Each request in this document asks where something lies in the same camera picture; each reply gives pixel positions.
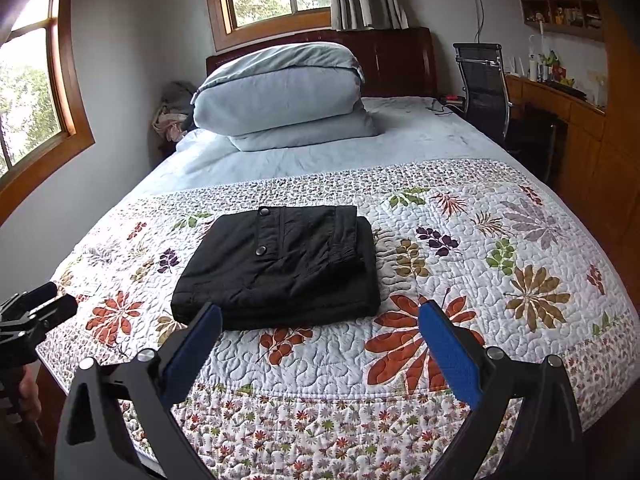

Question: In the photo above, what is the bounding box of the black charging cable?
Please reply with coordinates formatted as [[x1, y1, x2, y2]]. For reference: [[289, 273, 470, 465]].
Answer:
[[430, 92, 469, 116]]

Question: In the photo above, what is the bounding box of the green potted plant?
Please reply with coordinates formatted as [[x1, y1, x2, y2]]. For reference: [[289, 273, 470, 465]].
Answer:
[[542, 50, 564, 81]]

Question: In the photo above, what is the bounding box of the black mesh office chair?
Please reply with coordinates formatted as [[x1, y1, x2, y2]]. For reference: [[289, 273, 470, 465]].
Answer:
[[452, 42, 516, 149]]

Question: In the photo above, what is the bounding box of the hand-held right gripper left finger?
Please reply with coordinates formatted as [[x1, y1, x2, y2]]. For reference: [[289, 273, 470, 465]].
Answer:
[[54, 302, 223, 480]]

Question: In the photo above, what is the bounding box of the dark wooden headboard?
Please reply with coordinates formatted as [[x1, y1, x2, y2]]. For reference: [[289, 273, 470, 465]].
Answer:
[[206, 26, 441, 99]]

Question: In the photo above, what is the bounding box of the black jacket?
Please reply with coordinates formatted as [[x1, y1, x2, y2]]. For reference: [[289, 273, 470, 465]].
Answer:
[[171, 205, 382, 332]]

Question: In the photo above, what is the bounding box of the wooden wall shelf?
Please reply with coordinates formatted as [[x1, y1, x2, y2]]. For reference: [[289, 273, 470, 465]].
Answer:
[[517, 0, 607, 41]]

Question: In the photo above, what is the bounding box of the thin wall cable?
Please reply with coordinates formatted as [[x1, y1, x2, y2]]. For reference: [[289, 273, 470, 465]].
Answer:
[[472, 0, 489, 44]]

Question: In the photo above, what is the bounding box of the row of small ornaments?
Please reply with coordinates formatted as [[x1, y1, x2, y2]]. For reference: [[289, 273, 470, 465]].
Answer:
[[525, 6, 602, 29]]

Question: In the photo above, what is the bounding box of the pile of crumpled clothes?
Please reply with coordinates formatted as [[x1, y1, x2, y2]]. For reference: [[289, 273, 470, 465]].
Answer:
[[152, 80, 199, 144]]

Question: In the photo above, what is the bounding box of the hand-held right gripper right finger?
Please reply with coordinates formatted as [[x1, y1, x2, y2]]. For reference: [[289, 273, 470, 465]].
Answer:
[[417, 299, 586, 480]]

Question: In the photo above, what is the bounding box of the light blue bed sheet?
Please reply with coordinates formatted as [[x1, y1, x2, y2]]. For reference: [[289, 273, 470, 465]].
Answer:
[[102, 96, 521, 211]]

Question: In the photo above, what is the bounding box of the floral quilted bedspread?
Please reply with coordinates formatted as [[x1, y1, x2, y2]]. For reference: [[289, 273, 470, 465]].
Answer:
[[35, 157, 640, 480]]

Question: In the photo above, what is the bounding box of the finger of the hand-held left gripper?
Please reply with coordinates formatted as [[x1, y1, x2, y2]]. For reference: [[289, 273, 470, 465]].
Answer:
[[29, 293, 79, 337], [16, 282, 59, 312]]

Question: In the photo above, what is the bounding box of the person's left hand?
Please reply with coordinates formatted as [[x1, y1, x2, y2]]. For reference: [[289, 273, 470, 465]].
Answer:
[[18, 366, 44, 424]]

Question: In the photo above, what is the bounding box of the light blue folded duvet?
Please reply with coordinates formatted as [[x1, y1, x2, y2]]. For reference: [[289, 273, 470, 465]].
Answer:
[[192, 41, 381, 152]]

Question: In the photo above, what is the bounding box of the wooden desk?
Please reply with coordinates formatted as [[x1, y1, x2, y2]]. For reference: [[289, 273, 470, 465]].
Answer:
[[505, 74, 640, 242]]

